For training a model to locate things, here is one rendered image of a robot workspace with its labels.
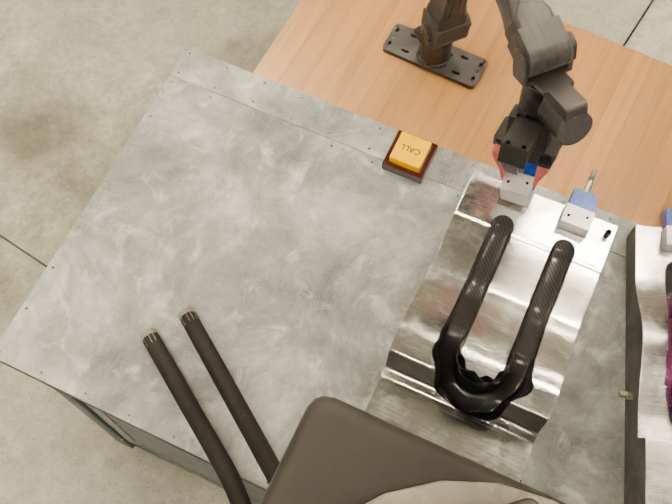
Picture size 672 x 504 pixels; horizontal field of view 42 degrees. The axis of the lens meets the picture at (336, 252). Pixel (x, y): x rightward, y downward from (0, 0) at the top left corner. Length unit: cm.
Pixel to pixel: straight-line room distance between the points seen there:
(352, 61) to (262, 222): 39
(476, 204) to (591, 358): 32
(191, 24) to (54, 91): 47
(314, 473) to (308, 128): 147
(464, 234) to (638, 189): 37
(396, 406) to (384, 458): 118
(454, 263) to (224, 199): 44
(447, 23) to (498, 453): 74
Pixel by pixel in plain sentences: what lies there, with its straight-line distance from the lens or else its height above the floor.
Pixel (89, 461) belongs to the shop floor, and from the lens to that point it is 237.
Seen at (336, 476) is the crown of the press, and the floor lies 201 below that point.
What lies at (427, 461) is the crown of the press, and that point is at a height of 201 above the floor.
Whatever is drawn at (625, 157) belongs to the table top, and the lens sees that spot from 174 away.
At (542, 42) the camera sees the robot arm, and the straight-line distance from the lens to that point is 132.
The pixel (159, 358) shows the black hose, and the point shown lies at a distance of 150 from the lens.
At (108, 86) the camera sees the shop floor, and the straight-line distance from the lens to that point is 280.
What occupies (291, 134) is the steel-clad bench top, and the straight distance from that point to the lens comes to 169.
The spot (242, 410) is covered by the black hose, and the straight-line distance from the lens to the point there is 141.
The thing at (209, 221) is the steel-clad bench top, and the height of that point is 80.
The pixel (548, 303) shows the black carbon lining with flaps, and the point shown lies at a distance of 149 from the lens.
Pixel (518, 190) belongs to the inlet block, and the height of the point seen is 95.
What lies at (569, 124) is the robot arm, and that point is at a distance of 131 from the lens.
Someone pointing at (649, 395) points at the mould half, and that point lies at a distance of 149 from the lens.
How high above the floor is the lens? 224
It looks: 67 degrees down
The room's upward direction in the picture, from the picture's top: 2 degrees counter-clockwise
